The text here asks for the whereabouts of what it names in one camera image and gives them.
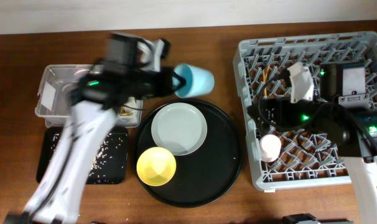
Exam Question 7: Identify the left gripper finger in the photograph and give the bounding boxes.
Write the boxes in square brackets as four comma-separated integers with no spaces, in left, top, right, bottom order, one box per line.
[172,72,186,85]
[172,82,186,96]

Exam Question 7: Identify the blue plastic cup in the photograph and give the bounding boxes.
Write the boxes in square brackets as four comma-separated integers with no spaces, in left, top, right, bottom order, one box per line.
[174,64,215,98]

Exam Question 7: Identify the pink plastic cup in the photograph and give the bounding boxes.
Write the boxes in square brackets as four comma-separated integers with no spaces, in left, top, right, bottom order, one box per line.
[259,134,282,162]

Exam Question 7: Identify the gold snack wrapper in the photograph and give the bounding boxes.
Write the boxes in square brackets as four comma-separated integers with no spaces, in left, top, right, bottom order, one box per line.
[119,106,134,116]

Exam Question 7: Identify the wooden chopstick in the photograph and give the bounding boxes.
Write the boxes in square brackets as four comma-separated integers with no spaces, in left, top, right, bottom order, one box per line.
[263,65,270,98]
[263,67,269,98]

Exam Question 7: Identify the yellow bowl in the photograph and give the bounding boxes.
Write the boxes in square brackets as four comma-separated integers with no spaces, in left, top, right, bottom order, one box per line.
[136,147,177,187]

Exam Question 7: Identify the peanut shell food scraps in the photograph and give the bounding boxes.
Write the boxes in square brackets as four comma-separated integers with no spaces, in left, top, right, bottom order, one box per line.
[48,133,127,184]

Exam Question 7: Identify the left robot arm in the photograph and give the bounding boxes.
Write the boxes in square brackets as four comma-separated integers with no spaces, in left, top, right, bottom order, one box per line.
[4,33,186,223]

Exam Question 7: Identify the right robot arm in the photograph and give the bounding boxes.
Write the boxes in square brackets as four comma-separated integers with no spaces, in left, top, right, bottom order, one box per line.
[247,62,377,223]

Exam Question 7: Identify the grey dishwasher rack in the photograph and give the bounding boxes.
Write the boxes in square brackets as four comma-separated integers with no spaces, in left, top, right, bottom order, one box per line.
[233,31,377,192]

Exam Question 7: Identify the grey round plate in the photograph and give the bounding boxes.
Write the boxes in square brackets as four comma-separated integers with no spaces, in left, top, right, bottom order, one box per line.
[151,103,208,156]

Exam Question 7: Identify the black rectangular tray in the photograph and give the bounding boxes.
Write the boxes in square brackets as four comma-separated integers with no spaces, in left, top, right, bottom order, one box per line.
[35,126,129,185]

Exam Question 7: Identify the clear plastic bin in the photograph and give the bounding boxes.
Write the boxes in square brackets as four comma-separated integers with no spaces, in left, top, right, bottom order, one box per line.
[35,64,143,128]

